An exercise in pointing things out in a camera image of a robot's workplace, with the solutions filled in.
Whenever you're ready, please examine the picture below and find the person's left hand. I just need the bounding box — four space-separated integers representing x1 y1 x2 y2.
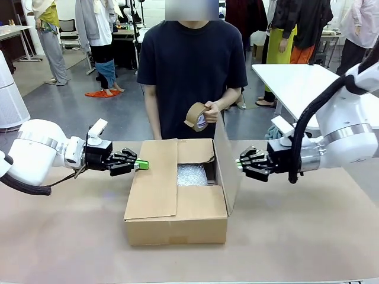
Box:
203 101 221 123

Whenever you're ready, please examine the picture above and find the teal cloth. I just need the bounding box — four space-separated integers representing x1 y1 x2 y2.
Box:
264 125 282 140

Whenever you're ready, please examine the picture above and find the small cardboard box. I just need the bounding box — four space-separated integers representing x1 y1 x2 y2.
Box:
252 42 266 62

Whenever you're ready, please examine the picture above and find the person's right forearm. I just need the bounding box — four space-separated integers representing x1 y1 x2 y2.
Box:
144 85 163 140

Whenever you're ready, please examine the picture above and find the brown packing tape roll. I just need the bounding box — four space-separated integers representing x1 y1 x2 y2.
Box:
184 102 208 133

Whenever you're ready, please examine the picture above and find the white side table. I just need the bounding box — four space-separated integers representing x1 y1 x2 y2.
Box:
0 25 43 62

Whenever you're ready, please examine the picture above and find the orange cloth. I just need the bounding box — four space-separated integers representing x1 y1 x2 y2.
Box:
85 88 121 99

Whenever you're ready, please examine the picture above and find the person in black t-shirt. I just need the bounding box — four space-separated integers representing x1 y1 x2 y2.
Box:
137 19 249 140

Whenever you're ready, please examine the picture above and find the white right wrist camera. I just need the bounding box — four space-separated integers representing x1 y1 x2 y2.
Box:
270 115 297 146

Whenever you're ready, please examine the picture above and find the person's left forearm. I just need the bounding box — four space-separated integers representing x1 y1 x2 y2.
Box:
217 86 242 112

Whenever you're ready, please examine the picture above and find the black arm cable sleeve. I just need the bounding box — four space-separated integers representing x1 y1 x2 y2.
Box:
0 153 89 196
288 54 379 185

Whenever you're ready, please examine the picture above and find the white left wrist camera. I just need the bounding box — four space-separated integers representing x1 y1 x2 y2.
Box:
87 118 108 146

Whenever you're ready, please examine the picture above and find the white tilted table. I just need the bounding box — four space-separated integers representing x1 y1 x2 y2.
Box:
250 63 379 131

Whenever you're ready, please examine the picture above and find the black right arm cable sleeve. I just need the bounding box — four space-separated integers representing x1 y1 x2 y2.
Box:
288 54 379 185

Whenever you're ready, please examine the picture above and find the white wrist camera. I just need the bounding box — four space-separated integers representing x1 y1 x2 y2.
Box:
270 115 297 146
87 118 108 146

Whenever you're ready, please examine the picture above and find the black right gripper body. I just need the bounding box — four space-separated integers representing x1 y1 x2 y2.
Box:
267 138 297 175

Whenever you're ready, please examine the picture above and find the brown cardboard box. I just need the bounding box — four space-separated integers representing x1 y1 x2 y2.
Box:
123 118 243 247

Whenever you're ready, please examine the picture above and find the white air purifier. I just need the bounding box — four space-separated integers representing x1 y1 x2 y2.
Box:
0 50 31 131

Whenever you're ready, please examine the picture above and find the clear bubble wrap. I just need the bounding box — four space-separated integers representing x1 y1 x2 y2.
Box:
176 163 210 188

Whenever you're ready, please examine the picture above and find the dark red hanging garment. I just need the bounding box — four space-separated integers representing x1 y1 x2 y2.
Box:
224 0 269 53

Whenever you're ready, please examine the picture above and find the black office chair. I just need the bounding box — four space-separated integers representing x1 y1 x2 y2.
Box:
60 18 82 50

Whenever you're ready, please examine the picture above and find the mannequin in orange trousers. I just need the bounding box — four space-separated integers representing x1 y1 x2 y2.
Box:
289 0 335 65

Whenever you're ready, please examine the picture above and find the black left arm cable sleeve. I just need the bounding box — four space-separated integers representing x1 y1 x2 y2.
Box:
0 153 89 196

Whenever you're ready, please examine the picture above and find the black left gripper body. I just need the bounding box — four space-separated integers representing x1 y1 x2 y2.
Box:
84 141 114 172

